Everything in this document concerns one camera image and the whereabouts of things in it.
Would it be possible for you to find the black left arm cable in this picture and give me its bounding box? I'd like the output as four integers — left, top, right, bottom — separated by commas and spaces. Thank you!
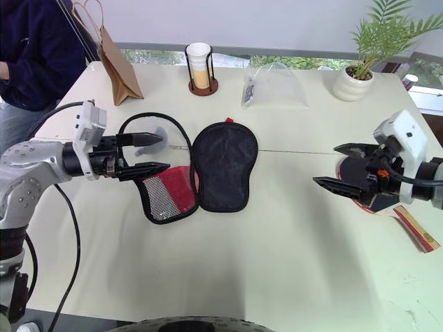
24, 100, 87, 332

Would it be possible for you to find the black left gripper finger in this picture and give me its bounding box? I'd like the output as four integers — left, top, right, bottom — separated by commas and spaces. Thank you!
116, 162, 172, 183
116, 131, 163, 148

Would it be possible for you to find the stack of paper cups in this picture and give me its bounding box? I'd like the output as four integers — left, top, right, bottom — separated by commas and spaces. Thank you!
186, 42, 211, 88

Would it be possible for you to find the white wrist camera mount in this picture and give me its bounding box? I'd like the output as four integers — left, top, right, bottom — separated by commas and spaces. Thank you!
372, 109, 434, 205
71, 100, 109, 181

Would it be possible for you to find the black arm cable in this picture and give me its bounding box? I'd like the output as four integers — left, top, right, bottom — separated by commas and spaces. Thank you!
377, 154, 443, 187
24, 100, 87, 332

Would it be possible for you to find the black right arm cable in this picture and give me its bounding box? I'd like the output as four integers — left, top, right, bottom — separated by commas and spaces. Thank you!
377, 154, 443, 187

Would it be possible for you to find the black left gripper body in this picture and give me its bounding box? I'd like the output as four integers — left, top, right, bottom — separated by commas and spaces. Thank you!
88, 134, 125, 180

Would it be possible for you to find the paper cup stack in holder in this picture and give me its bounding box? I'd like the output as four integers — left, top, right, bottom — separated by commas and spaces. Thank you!
184, 43, 220, 97

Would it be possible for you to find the clear plastic bag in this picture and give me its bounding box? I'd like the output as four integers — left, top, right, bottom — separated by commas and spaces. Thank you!
239, 62, 310, 111

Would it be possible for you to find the brown paper bag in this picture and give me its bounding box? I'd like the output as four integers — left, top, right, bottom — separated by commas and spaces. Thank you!
71, 0, 145, 107

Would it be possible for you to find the black red mesh case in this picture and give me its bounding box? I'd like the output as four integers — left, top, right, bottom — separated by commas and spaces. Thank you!
118, 111, 260, 225

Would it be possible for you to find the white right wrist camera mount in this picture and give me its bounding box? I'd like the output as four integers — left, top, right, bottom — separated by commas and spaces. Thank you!
372, 109, 434, 205

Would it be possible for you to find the green plant in white pot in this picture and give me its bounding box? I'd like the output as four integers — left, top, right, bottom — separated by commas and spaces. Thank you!
332, 0, 443, 102

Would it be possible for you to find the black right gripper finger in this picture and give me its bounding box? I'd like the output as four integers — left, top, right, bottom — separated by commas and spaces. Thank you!
333, 142, 377, 160
311, 176, 369, 203

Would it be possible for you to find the person in dark jacket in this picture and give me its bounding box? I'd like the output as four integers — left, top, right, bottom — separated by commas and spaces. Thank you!
0, 0, 101, 150

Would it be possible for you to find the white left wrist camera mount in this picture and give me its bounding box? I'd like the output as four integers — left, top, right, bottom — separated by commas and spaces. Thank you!
71, 100, 109, 181

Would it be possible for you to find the small printed paper cup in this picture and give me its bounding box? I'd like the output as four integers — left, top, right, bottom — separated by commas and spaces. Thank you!
401, 73, 420, 92

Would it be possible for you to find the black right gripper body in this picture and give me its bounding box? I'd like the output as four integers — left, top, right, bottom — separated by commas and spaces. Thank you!
361, 136, 406, 211

